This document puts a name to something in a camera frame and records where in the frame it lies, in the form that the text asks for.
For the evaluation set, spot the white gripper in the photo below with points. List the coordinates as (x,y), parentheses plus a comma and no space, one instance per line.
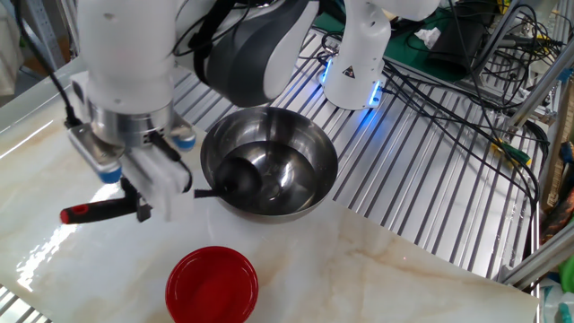
(157,179)

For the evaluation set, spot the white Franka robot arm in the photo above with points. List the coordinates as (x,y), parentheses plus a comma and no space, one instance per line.
(130,54)

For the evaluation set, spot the red plastic bowl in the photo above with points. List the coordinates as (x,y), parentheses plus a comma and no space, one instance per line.
(211,287)

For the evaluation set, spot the stainless steel bowl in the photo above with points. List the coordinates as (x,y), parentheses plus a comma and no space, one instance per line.
(314,197)

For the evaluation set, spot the marble pattern table mat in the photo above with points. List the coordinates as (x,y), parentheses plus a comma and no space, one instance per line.
(89,269)

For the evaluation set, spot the grey perforated shelf upright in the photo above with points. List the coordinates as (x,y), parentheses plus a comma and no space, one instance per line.
(45,31)

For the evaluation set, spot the white cloth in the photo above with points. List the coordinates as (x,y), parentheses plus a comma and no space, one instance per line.
(9,54)

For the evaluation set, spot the green desk mat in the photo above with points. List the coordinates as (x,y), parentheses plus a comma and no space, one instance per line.
(401,51)

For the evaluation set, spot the crumpled white paper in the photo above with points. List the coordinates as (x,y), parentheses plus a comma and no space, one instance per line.
(428,37)

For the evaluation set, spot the black box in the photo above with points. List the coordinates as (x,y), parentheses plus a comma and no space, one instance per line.
(457,45)

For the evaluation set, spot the grey slanted pole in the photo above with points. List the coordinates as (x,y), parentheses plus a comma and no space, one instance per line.
(504,36)

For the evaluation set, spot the wooden plank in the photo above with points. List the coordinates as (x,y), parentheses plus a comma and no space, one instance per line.
(556,179)

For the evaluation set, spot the colourful bag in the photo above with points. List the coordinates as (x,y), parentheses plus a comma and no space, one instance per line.
(558,220)

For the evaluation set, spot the green plastic object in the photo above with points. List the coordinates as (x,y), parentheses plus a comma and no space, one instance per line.
(568,273)

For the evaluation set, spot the teal object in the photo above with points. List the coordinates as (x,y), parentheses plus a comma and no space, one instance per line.
(566,314)

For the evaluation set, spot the silver wrist camera blue caps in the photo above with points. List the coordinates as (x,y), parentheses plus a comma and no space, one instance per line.
(96,152)

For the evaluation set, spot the white metal post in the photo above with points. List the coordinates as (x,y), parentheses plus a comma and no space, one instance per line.
(72,22)

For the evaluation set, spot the aluminium frame corner beam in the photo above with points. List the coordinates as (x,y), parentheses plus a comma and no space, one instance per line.
(533,264)

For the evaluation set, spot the slanted aluminium frame beam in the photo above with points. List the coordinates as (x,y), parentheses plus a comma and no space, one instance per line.
(540,89)

